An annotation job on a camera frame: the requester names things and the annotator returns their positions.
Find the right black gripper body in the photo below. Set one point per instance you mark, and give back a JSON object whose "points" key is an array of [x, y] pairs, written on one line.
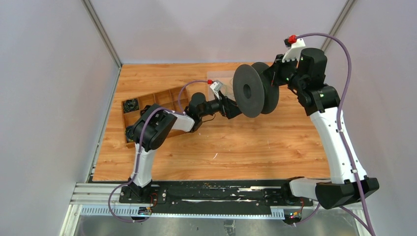
{"points": [[282, 71]]}

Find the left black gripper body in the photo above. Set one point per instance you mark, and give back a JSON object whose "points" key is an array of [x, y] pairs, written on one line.
{"points": [[225, 111]]}

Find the dark grey spool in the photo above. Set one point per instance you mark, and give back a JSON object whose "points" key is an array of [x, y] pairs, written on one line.
{"points": [[253, 92]]}

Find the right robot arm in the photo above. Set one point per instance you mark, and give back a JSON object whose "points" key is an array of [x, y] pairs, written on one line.
{"points": [[305, 77]]}

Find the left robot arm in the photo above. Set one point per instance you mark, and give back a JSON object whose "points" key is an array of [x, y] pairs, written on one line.
{"points": [[151, 130]]}

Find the translucent plastic bin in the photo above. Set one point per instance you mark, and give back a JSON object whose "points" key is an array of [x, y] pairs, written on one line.
{"points": [[226, 77]]}

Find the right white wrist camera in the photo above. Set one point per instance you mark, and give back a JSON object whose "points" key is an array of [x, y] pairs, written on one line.
{"points": [[294, 52]]}

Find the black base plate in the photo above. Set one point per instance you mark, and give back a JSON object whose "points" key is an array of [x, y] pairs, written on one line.
{"points": [[215, 198]]}

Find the aluminium frame rail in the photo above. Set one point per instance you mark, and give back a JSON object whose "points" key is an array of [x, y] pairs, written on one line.
{"points": [[95, 210]]}

